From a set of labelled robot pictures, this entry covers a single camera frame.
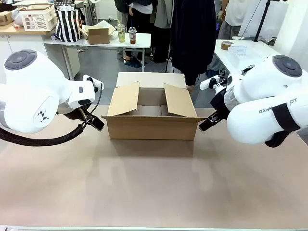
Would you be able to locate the person in black sweatshirt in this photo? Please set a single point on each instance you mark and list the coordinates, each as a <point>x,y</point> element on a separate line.
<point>190,36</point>

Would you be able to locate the clear plastic container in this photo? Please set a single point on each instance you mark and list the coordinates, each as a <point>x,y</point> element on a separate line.
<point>238,50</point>

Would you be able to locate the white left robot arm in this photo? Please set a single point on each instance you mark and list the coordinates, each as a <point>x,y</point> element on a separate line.
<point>29,96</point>

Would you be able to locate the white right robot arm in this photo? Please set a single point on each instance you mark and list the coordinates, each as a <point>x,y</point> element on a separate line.
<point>252,120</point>

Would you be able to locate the bystander in black trousers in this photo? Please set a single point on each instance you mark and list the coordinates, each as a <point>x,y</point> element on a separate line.
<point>142,21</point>

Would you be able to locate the white foam board panel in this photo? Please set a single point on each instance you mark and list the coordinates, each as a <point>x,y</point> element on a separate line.
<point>293,24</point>

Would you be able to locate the bystander in grey jacket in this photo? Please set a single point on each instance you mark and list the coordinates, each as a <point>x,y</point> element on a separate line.
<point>163,14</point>

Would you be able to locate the small open cardboard box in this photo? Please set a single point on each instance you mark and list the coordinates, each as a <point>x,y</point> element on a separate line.
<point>98,36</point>

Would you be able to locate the black tripod stand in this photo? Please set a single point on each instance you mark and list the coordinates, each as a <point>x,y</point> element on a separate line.
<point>263,16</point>

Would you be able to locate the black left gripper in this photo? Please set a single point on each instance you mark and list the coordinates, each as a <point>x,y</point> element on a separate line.
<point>72,115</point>

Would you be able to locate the plastic cup brown drink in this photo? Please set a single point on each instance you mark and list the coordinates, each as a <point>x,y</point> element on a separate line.
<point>132,38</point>

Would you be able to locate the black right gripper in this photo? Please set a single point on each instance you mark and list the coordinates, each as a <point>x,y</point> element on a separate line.
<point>220,106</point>

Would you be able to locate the brown packing tape roll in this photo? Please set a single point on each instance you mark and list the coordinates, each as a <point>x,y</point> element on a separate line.
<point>225,46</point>

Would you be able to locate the brown cardboard shipping box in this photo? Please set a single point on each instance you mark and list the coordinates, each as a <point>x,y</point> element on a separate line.
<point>149,127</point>

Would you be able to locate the black white striped bag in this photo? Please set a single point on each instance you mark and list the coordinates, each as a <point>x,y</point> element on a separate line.
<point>68,26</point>

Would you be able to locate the plastic cup green drink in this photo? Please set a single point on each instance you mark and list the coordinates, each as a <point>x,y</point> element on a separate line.
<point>121,36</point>

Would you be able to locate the small brown cardboard carton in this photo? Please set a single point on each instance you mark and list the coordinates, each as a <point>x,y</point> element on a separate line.
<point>4,18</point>

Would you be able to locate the white plastic basket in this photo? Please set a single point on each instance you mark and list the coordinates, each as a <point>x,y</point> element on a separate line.
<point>38,21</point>

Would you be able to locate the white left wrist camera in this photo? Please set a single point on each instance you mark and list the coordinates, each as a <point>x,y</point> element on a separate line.
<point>95,83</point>

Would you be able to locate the bystander in white shirt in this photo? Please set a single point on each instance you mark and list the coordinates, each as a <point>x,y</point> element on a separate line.
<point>231,12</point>

